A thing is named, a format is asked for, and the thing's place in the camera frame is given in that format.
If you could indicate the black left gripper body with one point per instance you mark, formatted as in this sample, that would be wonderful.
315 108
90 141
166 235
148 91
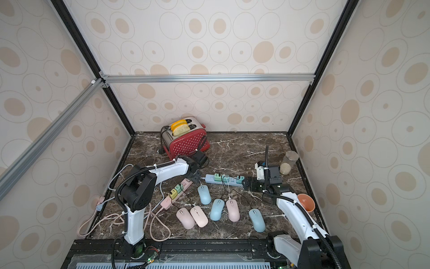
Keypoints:
196 176

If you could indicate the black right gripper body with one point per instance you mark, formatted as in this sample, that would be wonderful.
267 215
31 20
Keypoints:
257 183

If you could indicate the pink power strip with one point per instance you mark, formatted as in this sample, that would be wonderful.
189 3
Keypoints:
167 202

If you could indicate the yellow charger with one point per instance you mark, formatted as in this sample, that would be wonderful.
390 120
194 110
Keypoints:
173 194

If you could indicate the pink mouse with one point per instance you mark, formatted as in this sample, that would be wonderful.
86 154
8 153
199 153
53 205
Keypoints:
233 210
185 218
199 216

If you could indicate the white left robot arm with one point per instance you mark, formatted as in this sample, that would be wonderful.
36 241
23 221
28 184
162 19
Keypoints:
135 193

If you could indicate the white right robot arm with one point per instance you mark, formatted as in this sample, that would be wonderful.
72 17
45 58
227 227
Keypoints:
299 218

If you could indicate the blue mouse near strip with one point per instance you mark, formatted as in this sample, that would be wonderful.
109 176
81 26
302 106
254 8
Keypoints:
204 194

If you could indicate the blue mouse far right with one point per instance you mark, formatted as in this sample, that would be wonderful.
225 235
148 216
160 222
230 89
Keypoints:
257 220

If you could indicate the blue mouse middle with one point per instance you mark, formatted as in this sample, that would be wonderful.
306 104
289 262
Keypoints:
217 209

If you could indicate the light blue power strip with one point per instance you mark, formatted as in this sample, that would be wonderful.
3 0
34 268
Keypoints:
227 180

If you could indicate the red polka dot toaster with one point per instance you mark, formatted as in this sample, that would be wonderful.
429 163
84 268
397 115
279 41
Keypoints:
186 144

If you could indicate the glass jar with powder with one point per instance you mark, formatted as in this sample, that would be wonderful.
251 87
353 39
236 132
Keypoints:
288 162

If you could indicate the teal charger on blue strip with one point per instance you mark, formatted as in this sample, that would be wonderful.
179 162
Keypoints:
239 179

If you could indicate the green charger on pink strip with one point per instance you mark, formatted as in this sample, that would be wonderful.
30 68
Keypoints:
179 188

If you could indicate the orange ceramic mug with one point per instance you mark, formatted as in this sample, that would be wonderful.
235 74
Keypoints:
307 202

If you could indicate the yellow toast slice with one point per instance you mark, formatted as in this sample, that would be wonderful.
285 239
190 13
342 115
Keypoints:
179 127

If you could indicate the silver back frame bar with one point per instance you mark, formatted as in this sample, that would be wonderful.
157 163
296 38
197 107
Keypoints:
207 78

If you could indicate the silver frame bar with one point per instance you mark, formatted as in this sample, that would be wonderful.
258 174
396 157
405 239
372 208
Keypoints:
207 78
14 173

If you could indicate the black front rail base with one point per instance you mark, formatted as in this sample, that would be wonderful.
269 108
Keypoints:
252 253

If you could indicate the silver left frame bar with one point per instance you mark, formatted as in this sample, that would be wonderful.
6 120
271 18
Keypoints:
14 173

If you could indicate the black corner frame post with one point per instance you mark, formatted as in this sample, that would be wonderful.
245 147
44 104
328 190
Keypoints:
90 60

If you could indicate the black right frame post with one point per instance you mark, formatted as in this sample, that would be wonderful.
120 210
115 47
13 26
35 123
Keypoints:
335 38

